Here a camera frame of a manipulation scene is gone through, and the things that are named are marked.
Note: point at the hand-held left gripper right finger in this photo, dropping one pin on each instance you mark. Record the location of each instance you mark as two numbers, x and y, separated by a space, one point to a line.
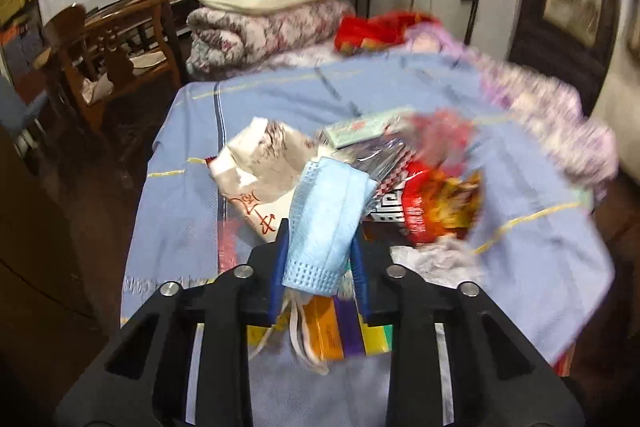
357 272

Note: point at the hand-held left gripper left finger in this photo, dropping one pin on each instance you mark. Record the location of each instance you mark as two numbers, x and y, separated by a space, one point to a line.
280 267

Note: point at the blue face mask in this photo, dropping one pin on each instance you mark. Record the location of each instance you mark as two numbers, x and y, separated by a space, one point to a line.
325 217

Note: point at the white paper noodle bowl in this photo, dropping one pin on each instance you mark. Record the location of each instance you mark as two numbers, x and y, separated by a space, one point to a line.
260 167

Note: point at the orange purple yellow packet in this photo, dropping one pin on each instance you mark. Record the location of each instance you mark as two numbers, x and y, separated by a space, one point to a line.
330 327

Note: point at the black white patterned packet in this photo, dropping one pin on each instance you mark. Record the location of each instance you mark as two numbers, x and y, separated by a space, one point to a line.
390 207

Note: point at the crumpled white tissue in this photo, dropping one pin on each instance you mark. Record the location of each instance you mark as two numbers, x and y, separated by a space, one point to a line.
435 259

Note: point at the red snack packet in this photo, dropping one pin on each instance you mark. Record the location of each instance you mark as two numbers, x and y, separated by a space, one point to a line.
430 212

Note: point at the dark shiny wrapper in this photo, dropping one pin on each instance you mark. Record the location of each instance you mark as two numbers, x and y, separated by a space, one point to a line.
375 162

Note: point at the pale green white packet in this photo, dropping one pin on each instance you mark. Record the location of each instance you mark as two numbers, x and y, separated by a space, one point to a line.
360 127

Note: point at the red clear wrapper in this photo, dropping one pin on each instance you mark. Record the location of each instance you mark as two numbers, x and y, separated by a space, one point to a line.
440 132

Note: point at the blue striped blanket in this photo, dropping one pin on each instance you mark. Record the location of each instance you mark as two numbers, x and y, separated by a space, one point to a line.
280 97

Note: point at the folded floral quilt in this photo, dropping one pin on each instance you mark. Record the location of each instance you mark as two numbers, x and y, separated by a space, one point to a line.
260 32

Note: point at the red blanket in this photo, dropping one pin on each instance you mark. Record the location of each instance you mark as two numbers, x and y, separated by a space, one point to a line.
365 32

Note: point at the lilac cloth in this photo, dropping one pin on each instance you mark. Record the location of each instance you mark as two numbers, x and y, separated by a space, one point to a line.
425 39

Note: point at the purple floral sheet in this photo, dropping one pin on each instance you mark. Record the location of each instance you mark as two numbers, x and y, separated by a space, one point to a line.
540 97

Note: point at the carved wooden armchair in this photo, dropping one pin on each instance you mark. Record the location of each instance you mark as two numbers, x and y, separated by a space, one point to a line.
120 57

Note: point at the colourful stacked boxes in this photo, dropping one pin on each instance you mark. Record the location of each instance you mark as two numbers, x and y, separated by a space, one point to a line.
20 32

